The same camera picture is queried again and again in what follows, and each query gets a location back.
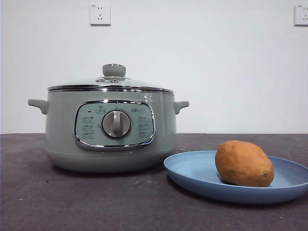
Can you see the glass lid with green knob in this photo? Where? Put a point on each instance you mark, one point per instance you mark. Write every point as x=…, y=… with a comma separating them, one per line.
x=114, y=71

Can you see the orange-brown potato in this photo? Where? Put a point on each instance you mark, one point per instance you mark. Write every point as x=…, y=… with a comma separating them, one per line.
x=243, y=163

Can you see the blue round plate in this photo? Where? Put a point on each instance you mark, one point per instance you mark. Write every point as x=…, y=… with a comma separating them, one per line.
x=192, y=173

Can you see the pale green electric steamer pot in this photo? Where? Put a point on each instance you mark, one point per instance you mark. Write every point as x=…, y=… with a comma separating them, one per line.
x=62, y=125

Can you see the white wall socket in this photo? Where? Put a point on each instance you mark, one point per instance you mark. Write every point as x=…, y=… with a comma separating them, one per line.
x=302, y=15
x=100, y=14

